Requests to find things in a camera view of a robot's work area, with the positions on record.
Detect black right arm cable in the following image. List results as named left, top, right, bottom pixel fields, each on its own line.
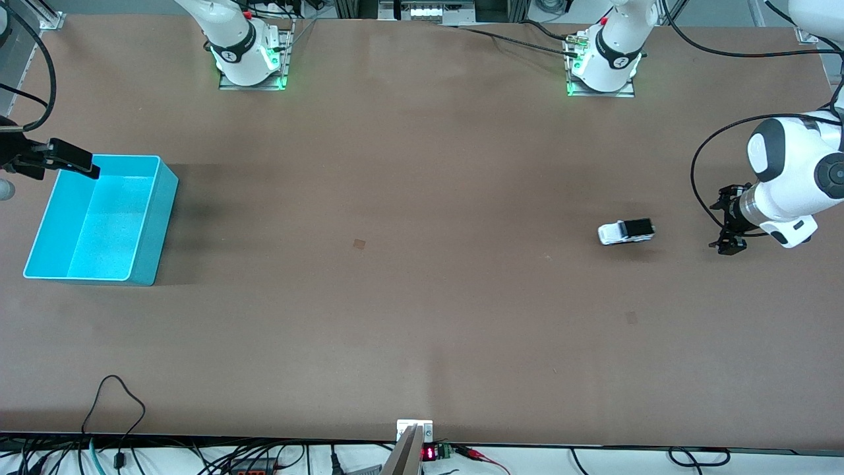
left=0, top=3, right=57, bottom=133

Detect thin black looped cable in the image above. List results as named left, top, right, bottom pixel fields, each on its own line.
left=82, top=375, right=146, bottom=466

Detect teal plastic storage bin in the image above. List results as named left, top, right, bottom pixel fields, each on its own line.
left=23, top=154, right=179, bottom=287

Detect white jeep toy black roof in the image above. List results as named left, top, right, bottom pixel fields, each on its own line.
left=597, top=218, right=656, bottom=247

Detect white metal bracket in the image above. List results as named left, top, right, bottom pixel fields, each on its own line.
left=397, top=420, right=434, bottom=443

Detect thick black table cable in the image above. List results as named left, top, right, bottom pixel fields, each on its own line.
left=438, top=25, right=582, bottom=59
left=520, top=20, right=581, bottom=44

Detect grey metal mount bar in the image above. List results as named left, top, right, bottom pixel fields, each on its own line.
left=381, top=424, right=423, bottom=475

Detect metal box with lights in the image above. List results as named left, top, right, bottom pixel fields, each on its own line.
left=378, top=0, right=477, bottom=27

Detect grey metal side rail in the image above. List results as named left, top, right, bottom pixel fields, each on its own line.
left=0, top=26, right=42, bottom=119

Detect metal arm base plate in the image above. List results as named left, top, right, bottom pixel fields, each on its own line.
left=566, top=33, right=636, bottom=98
left=218, top=20, right=295, bottom=92

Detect coiled black cable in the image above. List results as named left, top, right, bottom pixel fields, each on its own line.
left=667, top=446, right=731, bottom=469

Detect red clip wires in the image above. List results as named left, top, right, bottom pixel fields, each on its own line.
left=454, top=445, right=510, bottom=475

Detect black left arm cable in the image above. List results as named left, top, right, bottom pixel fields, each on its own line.
left=659, top=0, right=844, bottom=237

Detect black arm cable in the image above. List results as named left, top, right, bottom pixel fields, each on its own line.
left=0, top=3, right=57, bottom=133
left=659, top=0, right=844, bottom=237

